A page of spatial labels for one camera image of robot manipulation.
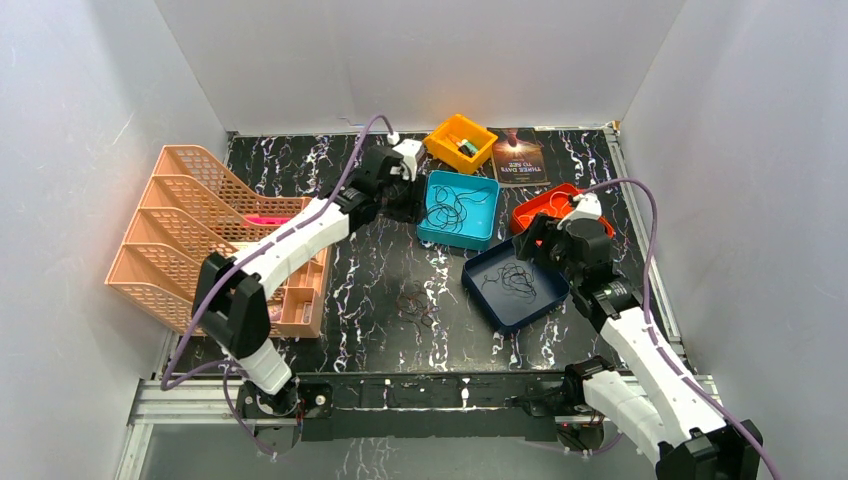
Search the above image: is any peach compartment organizer tray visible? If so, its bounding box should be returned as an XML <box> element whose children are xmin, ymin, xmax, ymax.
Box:
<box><xmin>228</xmin><ymin>197</ymin><xmax>337</xmax><ymax>340</ymax></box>

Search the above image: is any cable bundle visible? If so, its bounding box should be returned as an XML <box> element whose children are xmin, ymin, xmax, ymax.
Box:
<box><xmin>395</xmin><ymin>281</ymin><xmax>442</xmax><ymax>329</ymax></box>

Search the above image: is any brown cable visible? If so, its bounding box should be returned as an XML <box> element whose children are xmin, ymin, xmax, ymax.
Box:
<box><xmin>422</xmin><ymin>184</ymin><xmax>493</xmax><ymax>234</ymax></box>

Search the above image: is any black thin cable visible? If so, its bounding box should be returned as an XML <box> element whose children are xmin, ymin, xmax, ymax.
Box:
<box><xmin>480</xmin><ymin>262</ymin><xmax>539</xmax><ymax>303</ymax></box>

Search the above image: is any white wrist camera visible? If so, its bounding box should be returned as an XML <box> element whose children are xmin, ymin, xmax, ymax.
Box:
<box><xmin>557</xmin><ymin>193</ymin><xmax>602</xmax><ymax>230</ymax></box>
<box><xmin>387</xmin><ymin>132</ymin><xmax>426</xmax><ymax>182</ymax></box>

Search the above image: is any dark paperback book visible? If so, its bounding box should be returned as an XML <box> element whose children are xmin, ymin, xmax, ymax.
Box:
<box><xmin>490</xmin><ymin>128</ymin><xmax>550</xmax><ymax>188</ymax></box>

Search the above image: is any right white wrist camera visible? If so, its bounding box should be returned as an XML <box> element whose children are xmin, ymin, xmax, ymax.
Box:
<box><xmin>557</xmin><ymin>193</ymin><xmax>602</xmax><ymax>230</ymax></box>

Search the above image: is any yellow plastic bin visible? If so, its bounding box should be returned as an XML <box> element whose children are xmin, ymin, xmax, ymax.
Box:
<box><xmin>423</xmin><ymin>114</ymin><xmax>497</xmax><ymax>174</ymax></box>

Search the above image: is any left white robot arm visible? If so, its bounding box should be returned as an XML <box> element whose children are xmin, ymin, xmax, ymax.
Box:
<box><xmin>192</xmin><ymin>139</ymin><xmax>427</xmax><ymax>416</ymax></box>

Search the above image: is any white cable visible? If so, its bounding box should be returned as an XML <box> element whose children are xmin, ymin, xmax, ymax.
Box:
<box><xmin>526</xmin><ymin>190</ymin><xmax>574</xmax><ymax>223</ymax></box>

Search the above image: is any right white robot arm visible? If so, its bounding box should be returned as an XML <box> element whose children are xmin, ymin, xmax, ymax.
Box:
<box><xmin>513</xmin><ymin>214</ymin><xmax>762</xmax><ymax>479</ymax></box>

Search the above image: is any cyan square tray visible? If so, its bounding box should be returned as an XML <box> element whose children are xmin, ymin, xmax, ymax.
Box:
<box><xmin>416</xmin><ymin>170</ymin><xmax>500</xmax><ymax>251</ymax></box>

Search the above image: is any navy square tray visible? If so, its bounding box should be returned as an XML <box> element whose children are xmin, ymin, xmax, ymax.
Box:
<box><xmin>461</xmin><ymin>239</ymin><xmax>570</xmax><ymax>333</ymax></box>

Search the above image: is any orange square tray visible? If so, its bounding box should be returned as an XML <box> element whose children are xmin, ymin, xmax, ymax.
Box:
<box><xmin>510</xmin><ymin>183</ymin><xmax>615</xmax><ymax>239</ymax></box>

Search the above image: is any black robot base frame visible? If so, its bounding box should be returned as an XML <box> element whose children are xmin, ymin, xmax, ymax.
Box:
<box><xmin>235</xmin><ymin>371</ymin><xmax>621</xmax><ymax>456</ymax></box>

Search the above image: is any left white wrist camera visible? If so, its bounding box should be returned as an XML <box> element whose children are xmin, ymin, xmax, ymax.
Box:
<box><xmin>387</xmin><ymin>132</ymin><xmax>426</xmax><ymax>182</ymax></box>

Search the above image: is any peach mesh file rack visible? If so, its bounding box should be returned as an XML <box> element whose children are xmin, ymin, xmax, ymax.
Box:
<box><xmin>105</xmin><ymin>145</ymin><xmax>280</xmax><ymax>334</ymax></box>

